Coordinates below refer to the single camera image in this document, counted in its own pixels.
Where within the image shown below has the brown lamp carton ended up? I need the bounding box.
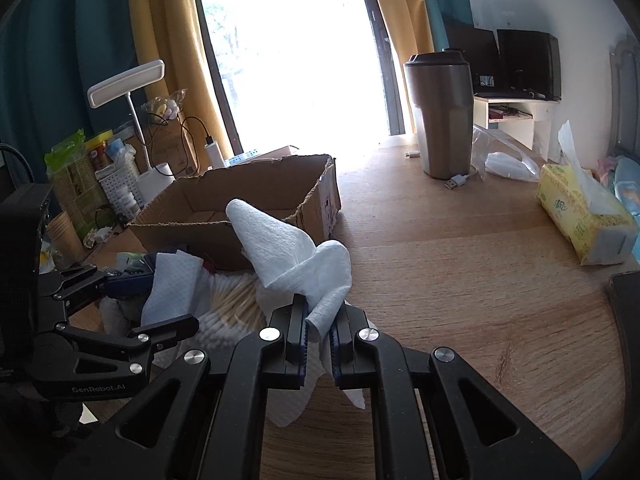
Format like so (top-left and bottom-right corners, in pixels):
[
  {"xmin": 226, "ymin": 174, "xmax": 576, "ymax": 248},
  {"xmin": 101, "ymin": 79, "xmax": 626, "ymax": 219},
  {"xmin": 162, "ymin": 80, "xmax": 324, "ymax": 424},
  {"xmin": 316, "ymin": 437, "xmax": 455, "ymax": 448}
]
[{"xmin": 124, "ymin": 116, "xmax": 198, "ymax": 177}]

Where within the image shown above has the yellow tissue pack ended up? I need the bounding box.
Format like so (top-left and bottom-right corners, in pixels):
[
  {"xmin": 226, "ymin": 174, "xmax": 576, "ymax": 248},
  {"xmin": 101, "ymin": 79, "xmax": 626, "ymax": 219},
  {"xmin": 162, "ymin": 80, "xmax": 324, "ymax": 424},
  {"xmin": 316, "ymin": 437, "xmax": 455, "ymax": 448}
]
[{"xmin": 536, "ymin": 122, "xmax": 639, "ymax": 266}]

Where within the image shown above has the paper cup stack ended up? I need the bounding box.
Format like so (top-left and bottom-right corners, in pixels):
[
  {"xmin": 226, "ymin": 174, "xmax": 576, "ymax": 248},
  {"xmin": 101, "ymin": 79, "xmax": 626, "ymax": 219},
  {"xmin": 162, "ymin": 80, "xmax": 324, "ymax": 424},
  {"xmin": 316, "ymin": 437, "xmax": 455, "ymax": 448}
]
[{"xmin": 47, "ymin": 211, "xmax": 86, "ymax": 268}]

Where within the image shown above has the clear plastic bag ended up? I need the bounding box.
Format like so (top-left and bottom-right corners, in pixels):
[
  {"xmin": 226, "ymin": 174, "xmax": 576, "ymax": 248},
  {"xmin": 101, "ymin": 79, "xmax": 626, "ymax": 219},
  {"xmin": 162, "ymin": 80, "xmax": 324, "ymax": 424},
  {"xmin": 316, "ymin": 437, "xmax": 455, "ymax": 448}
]
[{"xmin": 471, "ymin": 125, "xmax": 540, "ymax": 183}]

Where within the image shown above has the bag of cotton swabs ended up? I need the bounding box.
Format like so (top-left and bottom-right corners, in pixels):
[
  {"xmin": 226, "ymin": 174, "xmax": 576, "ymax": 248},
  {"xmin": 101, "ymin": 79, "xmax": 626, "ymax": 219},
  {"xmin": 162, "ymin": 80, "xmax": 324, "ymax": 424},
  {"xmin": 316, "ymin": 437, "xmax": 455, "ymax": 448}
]
[{"xmin": 192, "ymin": 273, "xmax": 266, "ymax": 353}]

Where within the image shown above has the grey bed headboard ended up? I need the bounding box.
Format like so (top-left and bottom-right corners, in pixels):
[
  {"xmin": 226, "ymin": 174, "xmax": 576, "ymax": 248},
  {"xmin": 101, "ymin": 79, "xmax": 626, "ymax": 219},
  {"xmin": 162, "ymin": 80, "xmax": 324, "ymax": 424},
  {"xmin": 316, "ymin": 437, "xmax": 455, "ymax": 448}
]
[{"xmin": 610, "ymin": 36, "xmax": 639, "ymax": 159}]

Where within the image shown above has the brown cardboard box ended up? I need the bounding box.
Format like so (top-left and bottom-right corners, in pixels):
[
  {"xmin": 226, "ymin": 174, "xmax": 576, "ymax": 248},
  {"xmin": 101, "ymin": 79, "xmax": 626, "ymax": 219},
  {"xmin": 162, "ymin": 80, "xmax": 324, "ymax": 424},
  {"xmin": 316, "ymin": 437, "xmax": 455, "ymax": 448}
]
[{"xmin": 127, "ymin": 153, "xmax": 343, "ymax": 272}]

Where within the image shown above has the white usb charger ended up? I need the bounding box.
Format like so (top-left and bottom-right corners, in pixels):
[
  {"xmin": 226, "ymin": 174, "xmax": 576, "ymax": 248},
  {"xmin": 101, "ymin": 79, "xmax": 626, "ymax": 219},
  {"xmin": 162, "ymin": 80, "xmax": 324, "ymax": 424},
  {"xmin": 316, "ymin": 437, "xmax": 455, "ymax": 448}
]
[{"xmin": 205, "ymin": 134, "xmax": 226, "ymax": 169}]

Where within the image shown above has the green snack bag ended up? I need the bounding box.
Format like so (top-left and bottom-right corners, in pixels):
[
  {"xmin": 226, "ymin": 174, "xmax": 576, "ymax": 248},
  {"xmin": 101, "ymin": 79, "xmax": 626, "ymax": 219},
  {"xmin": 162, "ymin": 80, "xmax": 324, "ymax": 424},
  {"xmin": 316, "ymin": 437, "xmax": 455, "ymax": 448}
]
[{"xmin": 44, "ymin": 129, "xmax": 114, "ymax": 240}]

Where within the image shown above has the black television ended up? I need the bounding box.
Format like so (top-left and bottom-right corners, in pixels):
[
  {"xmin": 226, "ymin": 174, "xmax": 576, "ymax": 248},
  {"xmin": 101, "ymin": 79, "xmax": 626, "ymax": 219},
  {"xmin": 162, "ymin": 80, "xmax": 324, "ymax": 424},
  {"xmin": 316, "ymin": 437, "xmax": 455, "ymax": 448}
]
[{"xmin": 445, "ymin": 20, "xmax": 562, "ymax": 101}]

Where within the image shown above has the white tv cabinet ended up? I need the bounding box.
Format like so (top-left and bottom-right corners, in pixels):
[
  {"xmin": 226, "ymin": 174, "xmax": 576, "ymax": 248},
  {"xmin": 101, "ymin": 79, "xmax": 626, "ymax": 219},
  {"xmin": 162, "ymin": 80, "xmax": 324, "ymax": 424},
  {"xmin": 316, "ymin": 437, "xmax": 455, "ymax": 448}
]
[{"xmin": 473, "ymin": 96, "xmax": 558, "ymax": 159}]

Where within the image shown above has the black charger cable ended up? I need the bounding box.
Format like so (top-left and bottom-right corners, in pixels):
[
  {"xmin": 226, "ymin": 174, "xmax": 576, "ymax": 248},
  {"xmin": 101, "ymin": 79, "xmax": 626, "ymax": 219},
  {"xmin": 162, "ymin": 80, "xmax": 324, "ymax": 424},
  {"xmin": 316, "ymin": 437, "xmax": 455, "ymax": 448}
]
[{"xmin": 146, "ymin": 112, "xmax": 214, "ymax": 172}]

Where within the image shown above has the bag of cotton balls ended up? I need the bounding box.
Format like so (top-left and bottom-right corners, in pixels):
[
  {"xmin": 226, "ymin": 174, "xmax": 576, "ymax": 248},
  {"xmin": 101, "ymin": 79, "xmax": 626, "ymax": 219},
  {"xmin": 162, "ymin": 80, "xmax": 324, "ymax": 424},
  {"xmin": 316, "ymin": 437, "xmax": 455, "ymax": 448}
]
[{"xmin": 142, "ymin": 89, "xmax": 188, "ymax": 122}]

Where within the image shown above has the white usb cable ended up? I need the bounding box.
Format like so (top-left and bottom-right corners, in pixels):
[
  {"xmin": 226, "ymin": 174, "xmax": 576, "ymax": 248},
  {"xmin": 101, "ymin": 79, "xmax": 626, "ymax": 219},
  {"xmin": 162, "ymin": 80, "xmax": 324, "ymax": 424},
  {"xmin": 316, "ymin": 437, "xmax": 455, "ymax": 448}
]
[{"xmin": 444, "ymin": 167, "xmax": 483, "ymax": 192}]

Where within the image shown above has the steel travel tumbler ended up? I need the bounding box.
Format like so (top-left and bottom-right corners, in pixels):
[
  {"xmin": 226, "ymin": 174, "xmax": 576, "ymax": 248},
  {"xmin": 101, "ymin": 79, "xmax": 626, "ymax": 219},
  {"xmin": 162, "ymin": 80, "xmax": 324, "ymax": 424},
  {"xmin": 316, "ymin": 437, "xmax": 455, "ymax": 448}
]
[{"xmin": 404, "ymin": 50, "xmax": 474, "ymax": 181}]

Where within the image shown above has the white plastic basket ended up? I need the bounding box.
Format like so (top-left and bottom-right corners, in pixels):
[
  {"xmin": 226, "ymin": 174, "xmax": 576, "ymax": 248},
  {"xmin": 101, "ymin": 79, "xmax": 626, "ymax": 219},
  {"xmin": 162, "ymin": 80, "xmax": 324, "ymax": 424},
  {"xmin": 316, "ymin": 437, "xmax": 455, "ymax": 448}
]
[{"xmin": 94, "ymin": 151, "xmax": 144, "ymax": 222}]

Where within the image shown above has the white desk lamp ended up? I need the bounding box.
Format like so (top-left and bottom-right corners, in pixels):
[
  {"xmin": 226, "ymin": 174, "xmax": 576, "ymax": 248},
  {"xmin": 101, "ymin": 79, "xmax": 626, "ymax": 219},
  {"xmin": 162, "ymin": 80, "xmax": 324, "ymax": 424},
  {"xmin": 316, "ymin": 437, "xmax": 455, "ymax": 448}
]
[{"xmin": 87, "ymin": 58, "xmax": 175, "ymax": 206}]

